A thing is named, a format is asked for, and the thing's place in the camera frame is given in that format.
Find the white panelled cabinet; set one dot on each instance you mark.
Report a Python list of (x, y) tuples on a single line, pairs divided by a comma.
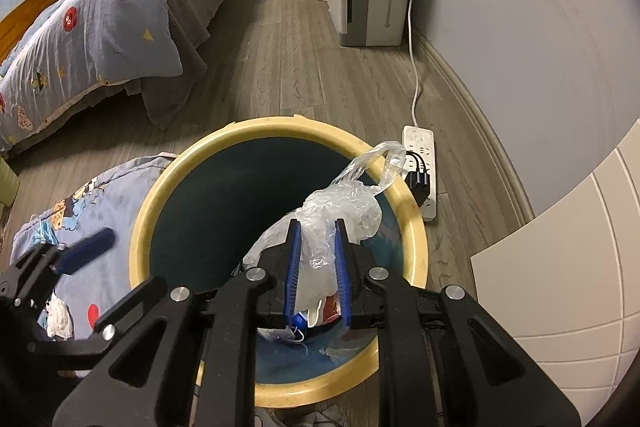
[(575, 257)]

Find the wooden bed headboard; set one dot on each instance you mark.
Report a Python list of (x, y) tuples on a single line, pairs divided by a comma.
[(25, 17)]

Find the crumpled white tissue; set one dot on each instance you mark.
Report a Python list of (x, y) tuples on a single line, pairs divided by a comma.
[(60, 317)]

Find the grey bed sheet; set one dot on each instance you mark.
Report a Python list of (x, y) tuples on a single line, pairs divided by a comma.
[(180, 72)]

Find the blue face mask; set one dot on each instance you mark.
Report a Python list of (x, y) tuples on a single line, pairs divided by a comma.
[(299, 322)]

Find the pale green bucket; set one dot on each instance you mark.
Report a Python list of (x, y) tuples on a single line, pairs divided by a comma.
[(7, 182)]

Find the clear plastic bag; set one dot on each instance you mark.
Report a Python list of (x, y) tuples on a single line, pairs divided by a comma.
[(340, 207)]

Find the white power strip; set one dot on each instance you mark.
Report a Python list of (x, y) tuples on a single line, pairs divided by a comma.
[(417, 139)]

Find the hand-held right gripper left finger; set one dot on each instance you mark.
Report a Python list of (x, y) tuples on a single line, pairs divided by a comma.
[(294, 267)]

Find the bed with cartoon duvet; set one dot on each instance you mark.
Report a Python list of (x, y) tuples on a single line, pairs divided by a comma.
[(100, 32)]

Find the printed blue floor blanket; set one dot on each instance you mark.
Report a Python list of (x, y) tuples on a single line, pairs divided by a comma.
[(100, 207)]

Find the yellow trash bin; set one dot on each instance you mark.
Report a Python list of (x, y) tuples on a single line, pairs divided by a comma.
[(225, 207)]

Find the black power plug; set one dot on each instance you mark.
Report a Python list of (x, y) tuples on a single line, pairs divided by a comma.
[(425, 187), (413, 182)]

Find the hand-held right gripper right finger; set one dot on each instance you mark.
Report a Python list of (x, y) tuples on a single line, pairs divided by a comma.
[(342, 267)]

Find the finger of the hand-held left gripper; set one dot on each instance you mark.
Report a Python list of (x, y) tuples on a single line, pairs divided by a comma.
[(87, 252), (75, 342)]

